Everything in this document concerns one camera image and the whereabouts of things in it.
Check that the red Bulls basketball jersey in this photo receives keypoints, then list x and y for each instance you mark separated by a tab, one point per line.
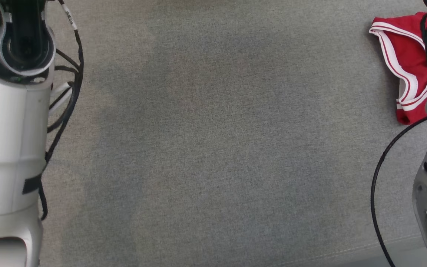
406	48

